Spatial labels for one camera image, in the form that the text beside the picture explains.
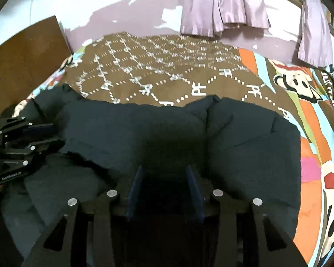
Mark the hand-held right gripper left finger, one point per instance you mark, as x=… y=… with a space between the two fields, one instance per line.
x=135 y=192

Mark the printed cartoon blanket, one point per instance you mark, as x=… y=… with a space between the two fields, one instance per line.
x=156 y=61

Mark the wooden headboard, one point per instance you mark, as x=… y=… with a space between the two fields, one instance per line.
x=25 y=61

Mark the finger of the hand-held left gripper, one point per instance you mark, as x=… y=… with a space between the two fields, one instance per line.
x=36 y=129
x=47 y=144

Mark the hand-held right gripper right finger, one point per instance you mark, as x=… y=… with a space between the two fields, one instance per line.
x=193 y=192

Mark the black jacket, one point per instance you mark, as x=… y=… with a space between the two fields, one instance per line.
x=239 y=158

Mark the pink curtain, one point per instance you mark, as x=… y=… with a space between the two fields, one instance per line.
x=316 y=33
x=225 y=5

